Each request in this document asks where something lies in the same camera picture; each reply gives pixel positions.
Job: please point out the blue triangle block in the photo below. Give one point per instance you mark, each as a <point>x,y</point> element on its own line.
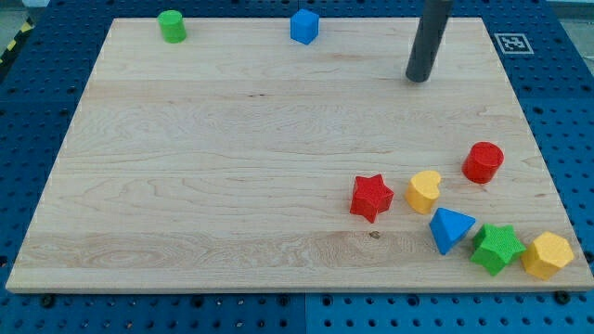
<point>449,228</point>

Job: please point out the light wooden board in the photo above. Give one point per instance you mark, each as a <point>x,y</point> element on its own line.
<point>226,163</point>

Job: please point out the red star block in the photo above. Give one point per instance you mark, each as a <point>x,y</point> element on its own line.
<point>370,197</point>

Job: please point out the yellow heart block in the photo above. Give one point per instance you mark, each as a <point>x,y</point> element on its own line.
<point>423,191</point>

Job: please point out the blue cube block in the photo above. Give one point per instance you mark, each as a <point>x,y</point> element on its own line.
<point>304,26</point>

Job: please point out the red cylinder block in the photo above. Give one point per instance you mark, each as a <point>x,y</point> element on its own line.
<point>482,162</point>

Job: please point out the green cylinder block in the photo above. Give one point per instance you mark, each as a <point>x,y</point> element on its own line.
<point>172,26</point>

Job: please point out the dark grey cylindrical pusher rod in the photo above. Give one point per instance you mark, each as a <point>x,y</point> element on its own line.
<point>427,40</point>

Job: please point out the green star block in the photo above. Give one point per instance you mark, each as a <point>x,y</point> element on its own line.
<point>496,247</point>

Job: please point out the white fiducial marker tag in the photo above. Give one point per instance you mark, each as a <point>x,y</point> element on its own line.
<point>512,43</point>

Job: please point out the yellow hexagon block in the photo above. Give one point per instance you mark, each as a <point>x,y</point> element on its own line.
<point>548,254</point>

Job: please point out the yellow black hazard tape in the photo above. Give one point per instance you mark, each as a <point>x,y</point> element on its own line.
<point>17,42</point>

